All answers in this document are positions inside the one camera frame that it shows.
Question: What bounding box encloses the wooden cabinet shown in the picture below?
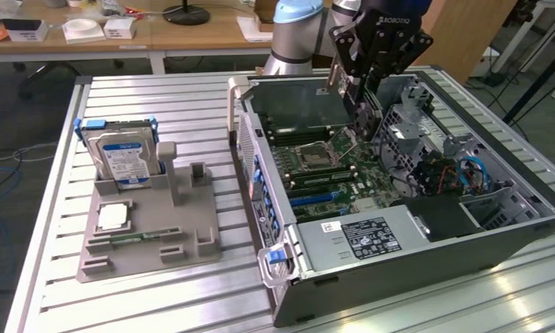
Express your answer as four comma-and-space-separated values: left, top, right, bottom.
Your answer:
411, 0, 509, 84

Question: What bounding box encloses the silver CPU chip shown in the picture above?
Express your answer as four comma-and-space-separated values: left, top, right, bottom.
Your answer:
95, 204, 131, 232

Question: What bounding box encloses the black open PC case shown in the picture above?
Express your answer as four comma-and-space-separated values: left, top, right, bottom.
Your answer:
229, 67, 555, 329

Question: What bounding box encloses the white floor device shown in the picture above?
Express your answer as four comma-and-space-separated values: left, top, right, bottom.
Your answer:
470, 46, 502, 80

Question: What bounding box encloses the black stand leg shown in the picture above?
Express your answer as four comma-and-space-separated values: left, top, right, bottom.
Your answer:
502, 17, 555, 123

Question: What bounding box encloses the grey disk bay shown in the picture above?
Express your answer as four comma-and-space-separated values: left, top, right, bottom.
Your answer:
458, 182, 541, 232

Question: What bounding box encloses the green RAM stick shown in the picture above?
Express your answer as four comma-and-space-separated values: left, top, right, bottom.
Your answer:
107, 231, 167, 244

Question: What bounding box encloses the white box with round hollow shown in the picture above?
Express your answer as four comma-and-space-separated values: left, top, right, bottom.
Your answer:
62, 19, 107, 45

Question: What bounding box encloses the black office chair base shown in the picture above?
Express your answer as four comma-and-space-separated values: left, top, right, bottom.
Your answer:
12, 61, 83, 101

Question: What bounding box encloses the red wire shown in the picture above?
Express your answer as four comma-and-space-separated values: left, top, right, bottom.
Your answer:
434, 165, 461, 194

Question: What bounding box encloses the open socket cover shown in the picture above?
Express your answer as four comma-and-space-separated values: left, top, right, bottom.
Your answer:
331, 125, 366, 164

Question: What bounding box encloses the silver perforated drive cage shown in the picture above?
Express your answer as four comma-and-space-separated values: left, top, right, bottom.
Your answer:
379, 102, 449, 167

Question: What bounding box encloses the grey power supply unit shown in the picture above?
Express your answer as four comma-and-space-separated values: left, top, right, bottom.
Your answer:
298, 204, 430, 272

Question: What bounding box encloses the blue wire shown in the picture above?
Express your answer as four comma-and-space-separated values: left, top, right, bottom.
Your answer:
457, 155, 493, 195

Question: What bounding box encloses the plain white box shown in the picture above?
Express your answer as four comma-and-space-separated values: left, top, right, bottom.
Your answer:
103, 17, 138, 40

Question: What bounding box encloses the white paper box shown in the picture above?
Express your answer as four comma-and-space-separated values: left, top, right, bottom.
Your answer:
238, 15, 275, 43

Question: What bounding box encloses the blue expansion slot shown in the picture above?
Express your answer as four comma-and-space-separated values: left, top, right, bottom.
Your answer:
289, 193, 337, 207

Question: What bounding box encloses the grey parts rack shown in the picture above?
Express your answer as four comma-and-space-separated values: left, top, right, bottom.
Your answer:
75, 140, 225, 284

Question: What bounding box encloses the black RAM slot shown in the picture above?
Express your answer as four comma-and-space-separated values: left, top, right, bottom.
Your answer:
271, 136, 335, 146
282, 165, 355, 176
289, 180, 362, 191
269, 130, 334, 140
286, 176, 361, 187
285, 170, 358, 181
266, 124, 333, 135
263, 119, 331, 128

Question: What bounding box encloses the black round lamp base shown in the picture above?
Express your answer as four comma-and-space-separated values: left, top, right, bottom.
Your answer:
162, 0, 212, 26

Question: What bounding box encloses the brown cardboard box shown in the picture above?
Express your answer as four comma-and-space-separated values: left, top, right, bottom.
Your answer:
253, 0, 279, 24

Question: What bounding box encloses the blue floor cable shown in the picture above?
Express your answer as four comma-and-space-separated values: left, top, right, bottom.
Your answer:
0, 155, 23, 296

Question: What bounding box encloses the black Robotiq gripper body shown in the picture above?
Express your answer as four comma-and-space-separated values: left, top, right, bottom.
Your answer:
354, 0, 431, 67

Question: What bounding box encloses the white box with black top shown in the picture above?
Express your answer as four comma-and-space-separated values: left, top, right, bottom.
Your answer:
3, 19, 51, 42

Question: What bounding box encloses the black expansion slot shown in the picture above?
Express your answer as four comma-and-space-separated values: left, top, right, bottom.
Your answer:
286, 187, 346, 198

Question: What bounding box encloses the CPU socket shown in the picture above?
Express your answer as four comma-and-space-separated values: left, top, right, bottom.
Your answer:
294, 143, 343, 170

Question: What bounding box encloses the hard disk with blue rails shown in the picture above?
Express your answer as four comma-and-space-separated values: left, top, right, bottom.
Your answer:
72, 119, 162, 191

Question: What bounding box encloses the green motherboard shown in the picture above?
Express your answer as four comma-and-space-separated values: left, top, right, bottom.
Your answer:
258, 116, 411, 225

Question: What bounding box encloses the wooden desk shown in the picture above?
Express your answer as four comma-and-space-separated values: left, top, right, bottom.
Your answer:
0, 0, 405, 65

